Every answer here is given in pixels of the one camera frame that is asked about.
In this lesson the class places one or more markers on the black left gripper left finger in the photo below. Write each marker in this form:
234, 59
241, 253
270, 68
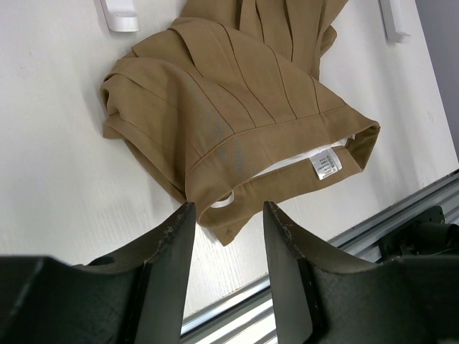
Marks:
135, 294

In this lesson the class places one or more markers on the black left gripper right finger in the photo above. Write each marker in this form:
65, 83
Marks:
321, 294

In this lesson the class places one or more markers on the tan pleated skirt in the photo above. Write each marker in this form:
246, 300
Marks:
225, 108

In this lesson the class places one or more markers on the white garment rack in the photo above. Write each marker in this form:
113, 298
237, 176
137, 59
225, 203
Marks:
121, 16

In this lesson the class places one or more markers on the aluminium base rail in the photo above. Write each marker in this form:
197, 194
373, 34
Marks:
247, 316

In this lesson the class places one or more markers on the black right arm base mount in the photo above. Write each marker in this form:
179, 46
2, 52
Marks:
426, 234

